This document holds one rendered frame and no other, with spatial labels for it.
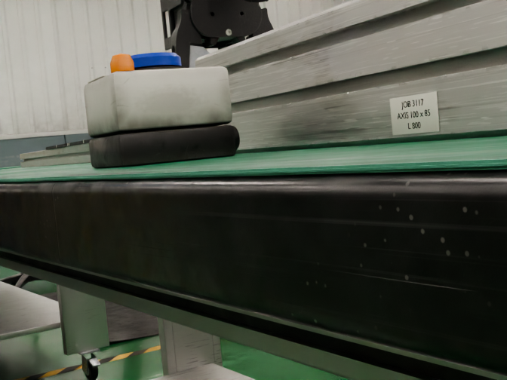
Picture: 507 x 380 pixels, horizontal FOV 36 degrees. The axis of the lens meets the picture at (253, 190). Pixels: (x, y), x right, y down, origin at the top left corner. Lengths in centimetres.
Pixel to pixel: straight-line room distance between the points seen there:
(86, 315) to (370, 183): 272
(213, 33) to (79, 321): 222
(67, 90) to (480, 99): 1192
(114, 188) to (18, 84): 1173
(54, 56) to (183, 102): 1176
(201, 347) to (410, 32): 173
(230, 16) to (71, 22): 1175
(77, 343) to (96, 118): 238
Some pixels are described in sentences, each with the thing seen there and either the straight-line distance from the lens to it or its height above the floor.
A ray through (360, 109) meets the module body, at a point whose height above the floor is 80.
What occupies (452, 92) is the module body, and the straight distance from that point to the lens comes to 40.
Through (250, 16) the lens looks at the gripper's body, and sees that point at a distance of 76.
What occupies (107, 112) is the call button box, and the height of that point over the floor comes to 82.
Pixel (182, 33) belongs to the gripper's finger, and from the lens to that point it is 73.
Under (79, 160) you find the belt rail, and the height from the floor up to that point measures 79.
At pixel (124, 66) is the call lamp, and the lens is 51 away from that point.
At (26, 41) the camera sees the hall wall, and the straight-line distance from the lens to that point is 1218.
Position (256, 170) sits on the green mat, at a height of 78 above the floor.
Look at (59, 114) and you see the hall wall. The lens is 1218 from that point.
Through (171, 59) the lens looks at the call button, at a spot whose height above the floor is 85.
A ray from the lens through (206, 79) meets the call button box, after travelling 52.
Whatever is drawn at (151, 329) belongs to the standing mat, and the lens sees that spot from 352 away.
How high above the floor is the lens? 79
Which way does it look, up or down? 3 degrees down
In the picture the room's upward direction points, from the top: 5 degrees counter-clockwise
